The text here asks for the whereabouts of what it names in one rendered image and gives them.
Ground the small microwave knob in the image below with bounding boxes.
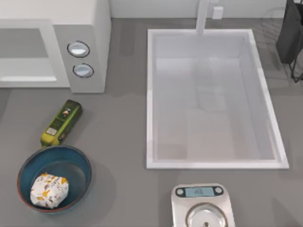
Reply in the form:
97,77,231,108
72,63,95,79

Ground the green bottle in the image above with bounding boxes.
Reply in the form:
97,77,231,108
40,99,83,148

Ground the black wire rack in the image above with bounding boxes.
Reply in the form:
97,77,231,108
276,0,303,83

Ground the silver kitchen scale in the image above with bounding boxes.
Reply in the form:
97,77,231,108
170,183,236,227

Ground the tall white tap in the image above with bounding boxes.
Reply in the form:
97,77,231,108
195,0,224,36

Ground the white patterned bread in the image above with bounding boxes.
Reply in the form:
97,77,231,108
30,173,70,210

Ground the large microwave knob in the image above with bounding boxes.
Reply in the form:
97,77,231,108
67,40,90,58

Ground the pale microwave oven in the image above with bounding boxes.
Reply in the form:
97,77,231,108
0,0,112,94

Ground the white sink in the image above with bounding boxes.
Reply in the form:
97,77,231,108
145,28,290,170

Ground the blue bowl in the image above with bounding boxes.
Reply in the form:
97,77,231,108
17,144,92,213

